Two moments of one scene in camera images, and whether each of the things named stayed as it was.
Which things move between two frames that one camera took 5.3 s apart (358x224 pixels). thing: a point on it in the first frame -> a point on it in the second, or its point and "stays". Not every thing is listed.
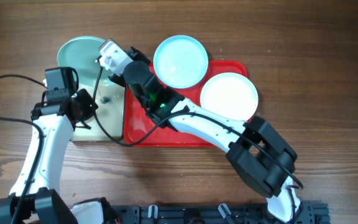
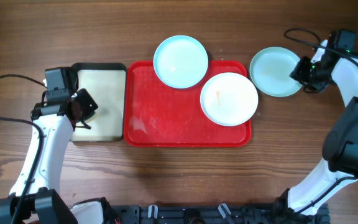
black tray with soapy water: [107, 122] stays
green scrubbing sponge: [91, 119] stays
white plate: [230, 95] stays
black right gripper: [137, 55] -> [299, 75]
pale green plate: [81, 53] -> [270, 70]
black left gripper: [89, 107] stays
